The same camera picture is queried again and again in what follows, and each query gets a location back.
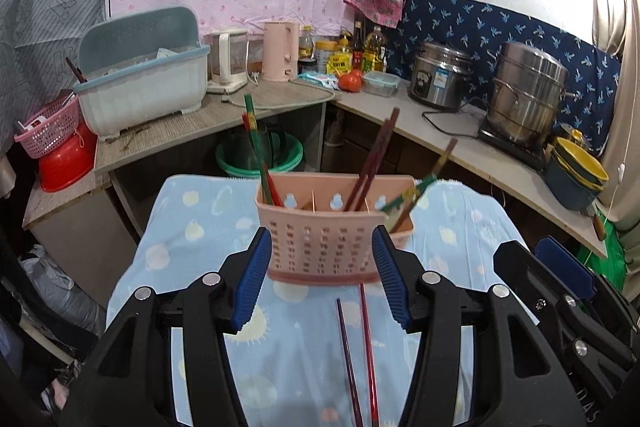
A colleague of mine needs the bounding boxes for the green plastic basin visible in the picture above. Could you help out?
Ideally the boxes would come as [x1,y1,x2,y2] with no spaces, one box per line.
[215,137,305,180]

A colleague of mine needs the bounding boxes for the red chopstick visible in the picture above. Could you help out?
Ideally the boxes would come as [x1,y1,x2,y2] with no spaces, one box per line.
[241,113,285,208]
[359,284,381,427]

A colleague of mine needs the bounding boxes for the steel rice cooker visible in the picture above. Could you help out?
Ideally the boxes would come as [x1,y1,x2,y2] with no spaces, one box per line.
[407,41,476,112]

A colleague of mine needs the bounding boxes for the grey wood-grain counter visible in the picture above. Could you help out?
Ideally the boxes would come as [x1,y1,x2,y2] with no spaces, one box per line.
[22,79,341,228]

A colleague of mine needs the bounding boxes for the pink electric kettle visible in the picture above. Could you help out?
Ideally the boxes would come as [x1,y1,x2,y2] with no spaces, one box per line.
[261,21,301,82]

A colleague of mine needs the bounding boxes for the cooking oil bottle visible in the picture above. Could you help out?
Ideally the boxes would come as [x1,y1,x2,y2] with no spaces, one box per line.
[362,26,388,74]

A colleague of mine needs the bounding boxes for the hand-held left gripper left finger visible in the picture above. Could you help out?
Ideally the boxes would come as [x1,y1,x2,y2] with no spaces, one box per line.
[60,227,273,427]

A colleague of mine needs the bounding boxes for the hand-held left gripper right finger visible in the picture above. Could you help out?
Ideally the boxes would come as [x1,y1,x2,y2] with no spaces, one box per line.
[371,225,586,427]

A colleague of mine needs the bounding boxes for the stack of yellow teal bowls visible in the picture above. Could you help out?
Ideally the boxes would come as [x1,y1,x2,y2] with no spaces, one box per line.
[544,136,611,212]

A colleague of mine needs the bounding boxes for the wooden knife handle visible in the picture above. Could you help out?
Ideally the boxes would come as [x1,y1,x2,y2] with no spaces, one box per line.
[590,202,608,242]

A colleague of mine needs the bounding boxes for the white glass electric kettle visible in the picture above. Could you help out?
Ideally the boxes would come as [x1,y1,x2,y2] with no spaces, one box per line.
[204,29,251,95]

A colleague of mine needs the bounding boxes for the dark maroon chopstick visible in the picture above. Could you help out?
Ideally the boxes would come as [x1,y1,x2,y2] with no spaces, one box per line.
[342,119,393,212]
[336,298,364,427]
[345,107,402,212]

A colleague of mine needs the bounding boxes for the glass container green lid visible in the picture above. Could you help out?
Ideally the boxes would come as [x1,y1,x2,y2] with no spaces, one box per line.
[362,71,401,96]

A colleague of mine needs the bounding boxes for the pale wooden counter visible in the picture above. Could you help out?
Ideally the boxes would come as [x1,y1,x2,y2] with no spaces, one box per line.
[332,89,608,258]

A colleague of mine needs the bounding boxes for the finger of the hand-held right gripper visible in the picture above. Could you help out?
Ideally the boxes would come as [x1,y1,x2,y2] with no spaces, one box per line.
[535,236,640,353]
[492,241,638,403]

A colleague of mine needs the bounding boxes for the steel steamer pot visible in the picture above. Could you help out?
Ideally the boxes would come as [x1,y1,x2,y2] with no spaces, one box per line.
[486,41,576,146]

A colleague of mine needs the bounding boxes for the red tomato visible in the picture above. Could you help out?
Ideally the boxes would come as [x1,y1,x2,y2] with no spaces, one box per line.
[338,69,364,92]

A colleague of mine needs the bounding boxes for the dark sauce bottle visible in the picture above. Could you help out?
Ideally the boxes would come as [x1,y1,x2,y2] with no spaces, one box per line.
[352,21,365,70]

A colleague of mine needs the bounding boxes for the yellow packet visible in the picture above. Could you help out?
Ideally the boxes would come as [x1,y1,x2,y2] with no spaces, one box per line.
[326,52,353,76]

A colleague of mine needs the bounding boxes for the red plastic basin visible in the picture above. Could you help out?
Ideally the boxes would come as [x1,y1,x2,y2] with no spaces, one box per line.
[37,122,98,194]

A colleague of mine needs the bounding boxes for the black power cable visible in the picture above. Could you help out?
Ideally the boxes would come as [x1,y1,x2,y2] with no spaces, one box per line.
[422,109,483,140]

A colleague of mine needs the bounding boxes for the navy leaf print cloth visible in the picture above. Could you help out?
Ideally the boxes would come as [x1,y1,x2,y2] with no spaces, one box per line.
[387,0,623,158]

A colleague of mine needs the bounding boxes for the white teal dish drainer box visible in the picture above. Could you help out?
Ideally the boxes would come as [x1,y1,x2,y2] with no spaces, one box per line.
[72,6,212,138]

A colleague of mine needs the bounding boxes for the blue white wipes packet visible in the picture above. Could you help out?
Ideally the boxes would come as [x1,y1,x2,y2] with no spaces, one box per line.
[299,72,341,88]

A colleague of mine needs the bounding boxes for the brown wooden stick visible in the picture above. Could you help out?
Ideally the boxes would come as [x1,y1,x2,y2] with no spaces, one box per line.
[65,57,89,84]

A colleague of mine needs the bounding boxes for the white yellow tin can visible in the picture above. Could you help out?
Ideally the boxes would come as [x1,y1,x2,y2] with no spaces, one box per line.
[314,39,338,75]

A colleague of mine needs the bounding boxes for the black induction cooker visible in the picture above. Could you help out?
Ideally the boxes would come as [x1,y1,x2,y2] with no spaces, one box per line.
[477,117,551,172]

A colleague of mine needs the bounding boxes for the light blue dotted blanket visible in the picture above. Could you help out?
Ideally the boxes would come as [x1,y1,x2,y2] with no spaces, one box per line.
[106,174,541,427]

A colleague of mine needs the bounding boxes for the green chopstick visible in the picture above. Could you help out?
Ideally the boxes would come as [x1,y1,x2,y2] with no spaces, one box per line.
[243,94,273,208]
[380,177,438,212]

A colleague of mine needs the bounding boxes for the beige curtain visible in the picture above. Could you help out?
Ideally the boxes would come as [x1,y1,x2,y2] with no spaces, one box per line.
[592,0,640,248]

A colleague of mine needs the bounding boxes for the pink plastic basket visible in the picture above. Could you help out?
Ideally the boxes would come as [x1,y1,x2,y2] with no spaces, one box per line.
[14,96,82,159]

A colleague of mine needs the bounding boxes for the green plastic bag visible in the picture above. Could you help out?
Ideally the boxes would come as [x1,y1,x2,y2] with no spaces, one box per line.
[575,227,631,293]

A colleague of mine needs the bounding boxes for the grey striped cloth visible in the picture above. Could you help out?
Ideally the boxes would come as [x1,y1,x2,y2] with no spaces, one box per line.
[0,0,121,148]

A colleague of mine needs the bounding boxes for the pink perforated chopstick holder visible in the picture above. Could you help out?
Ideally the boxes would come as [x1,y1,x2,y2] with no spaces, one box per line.
[255,174,416,285]

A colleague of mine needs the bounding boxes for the grey plastic bag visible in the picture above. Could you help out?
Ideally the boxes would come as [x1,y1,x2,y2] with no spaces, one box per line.
[20,252,108,338]

